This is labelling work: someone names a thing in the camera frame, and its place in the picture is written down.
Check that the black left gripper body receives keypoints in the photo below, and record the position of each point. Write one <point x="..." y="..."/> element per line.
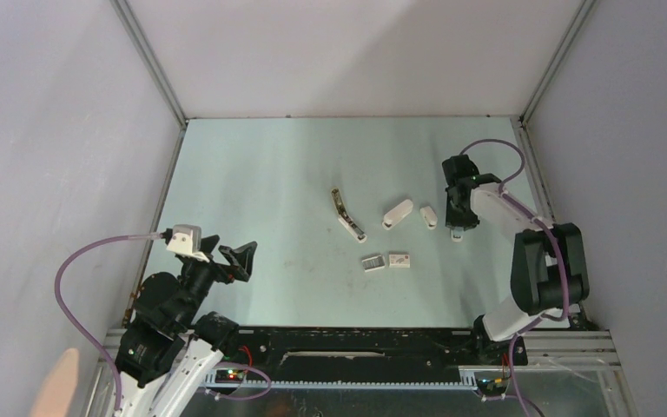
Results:
<point x="199" y="276"/>

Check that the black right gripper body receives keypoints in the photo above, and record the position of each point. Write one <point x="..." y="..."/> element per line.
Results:
<point x="458" y="215"/>

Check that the beige white stapler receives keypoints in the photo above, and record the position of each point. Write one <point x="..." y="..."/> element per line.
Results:
<point x="345" y="219"/>

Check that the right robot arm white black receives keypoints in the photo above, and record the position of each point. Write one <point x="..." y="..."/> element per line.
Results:
<point x="548" y="270"/>

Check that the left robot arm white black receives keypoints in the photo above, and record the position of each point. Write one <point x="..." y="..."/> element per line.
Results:
<point x="167" y="349"/>

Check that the pink stapler small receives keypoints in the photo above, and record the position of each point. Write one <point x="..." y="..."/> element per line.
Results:
<point x="429" y="217"/>

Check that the pink stapler large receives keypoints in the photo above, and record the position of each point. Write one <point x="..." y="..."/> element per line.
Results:
<point x="397" y="214"/>

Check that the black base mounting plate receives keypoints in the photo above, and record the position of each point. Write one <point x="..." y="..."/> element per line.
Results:
<point x="370" y="354"/>

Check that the white staple box sleeve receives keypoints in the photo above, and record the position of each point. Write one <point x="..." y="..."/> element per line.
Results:
<point x="399" y="260"/>

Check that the open staple box tray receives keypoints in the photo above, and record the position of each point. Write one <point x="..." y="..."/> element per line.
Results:
<point x="373" y="263"/>

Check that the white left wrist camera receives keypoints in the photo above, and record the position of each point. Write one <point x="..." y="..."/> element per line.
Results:
<point x="185" y="240"/>

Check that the aluminium corner frame post right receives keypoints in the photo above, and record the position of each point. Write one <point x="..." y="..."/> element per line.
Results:
<point x="561" y="52"/>

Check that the aluminium corner frame post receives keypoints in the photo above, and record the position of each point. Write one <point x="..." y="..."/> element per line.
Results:
<point x="138" y="37"/>
<point x="561" y="52"/>

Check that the slotted cable duct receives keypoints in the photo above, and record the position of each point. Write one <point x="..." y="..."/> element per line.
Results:
<point x="468" y="381"/>

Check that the aluminium corner frame post left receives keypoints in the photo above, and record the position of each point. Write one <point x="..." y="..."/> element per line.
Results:
<point x="138" y="37"/>

